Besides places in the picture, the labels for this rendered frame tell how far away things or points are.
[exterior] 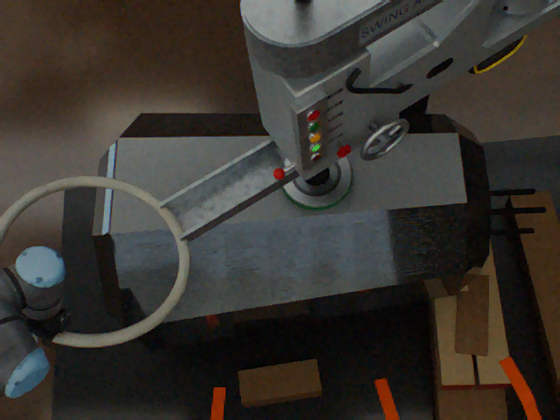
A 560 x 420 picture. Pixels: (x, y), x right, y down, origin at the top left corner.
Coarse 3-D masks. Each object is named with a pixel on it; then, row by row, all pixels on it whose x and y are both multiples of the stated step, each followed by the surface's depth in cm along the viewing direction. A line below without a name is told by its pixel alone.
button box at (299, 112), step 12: (324, 96) 158; (300, 108) 157; (312, 108) 158; (324, 108) 161; (300, 120) 160; (312, 120) 163; (324, 120) 166; (300, 132) 164; (312, 132) 168; (324, 132) 171; (300, 144) 169; (312, 144) 172; (324, 144) 176; (300, 156) 175; (312, 156) 178; (324, 156) 182; (300, 168) 182
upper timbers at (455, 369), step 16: (480, 272) 273; (496, 288) 270; (432, 304) 274; (448, 304) 269; (496, 304) 268; (432, 320) 276; (448, 320) 267; (496, 320) 265; (448, 336) 264; (496, 336) 263; (448, 352) 262; (496, 352) 261; (448, 368) 260; (464, 368) 259; (480, 368) 259; (496, 368) 259; (448, 384) 258; (464, 384) 257; (480, 384) 257; (496, 384) 257
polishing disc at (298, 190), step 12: (336, 168) 221; (348, 168) 220; (300, 180) 220; (336, 180) 219; (348, 180) 219; (288, 192) 219; (300, 192) 218; (312, 192) 218; (324, 192) 218; (336, 192) 218; (300, 204) 218; (312, 204) 217; (324, 204) 216
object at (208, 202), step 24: (264, 144) 199; (240, 168) 201; (264, 168) 201; (192, 192) 197; (216, 192) 199; (240, 192) 198; (264, 192) 195; (192, 216) 196; (216, 216) 191; (192, 240) 193
